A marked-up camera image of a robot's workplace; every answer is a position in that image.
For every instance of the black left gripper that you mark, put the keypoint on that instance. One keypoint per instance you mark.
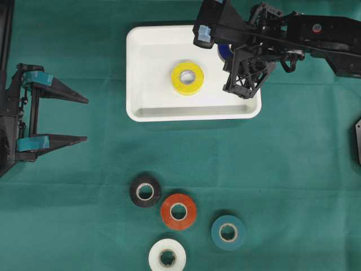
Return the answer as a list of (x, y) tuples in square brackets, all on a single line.
[(26, 149)]

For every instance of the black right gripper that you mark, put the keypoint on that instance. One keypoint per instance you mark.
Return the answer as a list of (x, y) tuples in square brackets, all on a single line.
[(254, 57)]

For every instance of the blue tape roll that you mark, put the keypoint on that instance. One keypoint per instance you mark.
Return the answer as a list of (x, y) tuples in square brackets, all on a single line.
[(225, 53)]

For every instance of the yellow tape roll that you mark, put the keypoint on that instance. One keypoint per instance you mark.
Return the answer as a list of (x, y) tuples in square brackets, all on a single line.
[(187, 78)]

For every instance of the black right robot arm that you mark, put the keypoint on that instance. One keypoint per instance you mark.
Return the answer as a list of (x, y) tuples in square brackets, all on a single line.
[(269, 37)]

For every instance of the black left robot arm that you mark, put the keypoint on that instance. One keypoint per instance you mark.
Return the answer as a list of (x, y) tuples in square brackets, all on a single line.
[(31, 108)]

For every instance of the white plastic tray case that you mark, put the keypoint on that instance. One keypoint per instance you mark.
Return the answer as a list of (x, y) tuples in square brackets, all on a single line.
[(151, 55)]

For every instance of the black tape roll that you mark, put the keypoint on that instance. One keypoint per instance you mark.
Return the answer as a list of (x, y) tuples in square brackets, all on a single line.
[(137, 184)]

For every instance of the red tape roll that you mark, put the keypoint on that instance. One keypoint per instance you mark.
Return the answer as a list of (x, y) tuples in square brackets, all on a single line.
[(178, 199)]

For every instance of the teal green tape roll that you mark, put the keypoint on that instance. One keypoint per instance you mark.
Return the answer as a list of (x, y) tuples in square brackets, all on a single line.
[(239, 229)]

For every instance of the white tape roll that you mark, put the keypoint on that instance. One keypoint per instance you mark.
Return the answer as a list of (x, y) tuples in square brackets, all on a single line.
[(163, 245)]

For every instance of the green table cloth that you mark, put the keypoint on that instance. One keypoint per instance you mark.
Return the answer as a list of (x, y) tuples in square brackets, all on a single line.
[(290, 174)]

